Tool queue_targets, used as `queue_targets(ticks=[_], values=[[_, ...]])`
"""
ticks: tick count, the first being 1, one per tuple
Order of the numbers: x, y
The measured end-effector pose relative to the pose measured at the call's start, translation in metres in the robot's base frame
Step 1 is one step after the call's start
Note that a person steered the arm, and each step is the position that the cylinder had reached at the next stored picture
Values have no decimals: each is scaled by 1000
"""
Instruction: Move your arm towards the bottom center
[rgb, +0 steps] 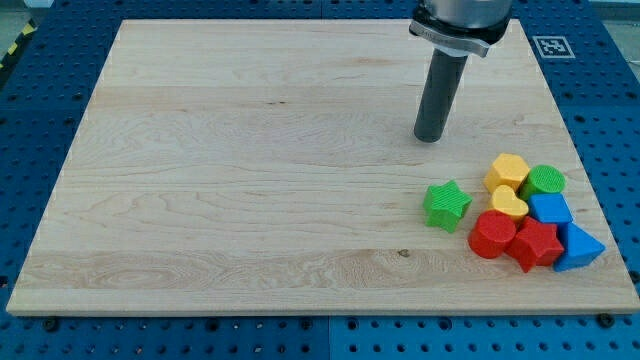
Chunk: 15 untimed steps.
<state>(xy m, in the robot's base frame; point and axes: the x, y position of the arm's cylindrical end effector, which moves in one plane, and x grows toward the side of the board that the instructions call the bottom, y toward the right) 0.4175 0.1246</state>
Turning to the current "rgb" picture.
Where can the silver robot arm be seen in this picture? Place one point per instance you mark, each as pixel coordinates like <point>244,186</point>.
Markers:
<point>460,28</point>

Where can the light wooden board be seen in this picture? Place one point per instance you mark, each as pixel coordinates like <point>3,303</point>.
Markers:
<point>263,167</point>

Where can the green star block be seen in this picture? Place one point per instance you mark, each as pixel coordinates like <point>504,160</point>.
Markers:
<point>445,205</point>

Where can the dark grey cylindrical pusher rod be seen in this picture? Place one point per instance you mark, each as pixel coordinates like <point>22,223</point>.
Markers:
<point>439,92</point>

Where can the red cylinder block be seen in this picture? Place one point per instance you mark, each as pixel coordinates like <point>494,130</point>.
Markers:
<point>492,234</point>

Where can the yellow heart block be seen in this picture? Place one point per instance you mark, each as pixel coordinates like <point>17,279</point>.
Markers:
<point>505,200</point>

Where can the yellow hexagon block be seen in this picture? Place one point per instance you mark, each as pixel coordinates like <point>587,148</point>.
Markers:
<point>507,169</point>

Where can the green cylinder block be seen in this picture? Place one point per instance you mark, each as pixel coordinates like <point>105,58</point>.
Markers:
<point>542,179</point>

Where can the red star block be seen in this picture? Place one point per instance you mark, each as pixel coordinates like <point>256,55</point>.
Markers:
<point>535,244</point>

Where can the blue cube block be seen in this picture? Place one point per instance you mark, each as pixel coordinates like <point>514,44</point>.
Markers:
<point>550,209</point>

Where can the white fiducial marker tag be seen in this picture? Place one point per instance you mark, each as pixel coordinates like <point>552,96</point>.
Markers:
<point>553,47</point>

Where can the blue triangle block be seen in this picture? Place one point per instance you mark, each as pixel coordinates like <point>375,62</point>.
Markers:
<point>580,248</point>

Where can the black bolt front left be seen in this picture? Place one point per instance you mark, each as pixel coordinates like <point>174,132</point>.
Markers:
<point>50,325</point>

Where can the black bolt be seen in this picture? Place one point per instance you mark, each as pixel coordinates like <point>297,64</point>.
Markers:
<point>605,320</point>
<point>50,325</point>

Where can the black bolt front right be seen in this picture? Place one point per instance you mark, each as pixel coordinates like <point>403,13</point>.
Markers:
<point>605,320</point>

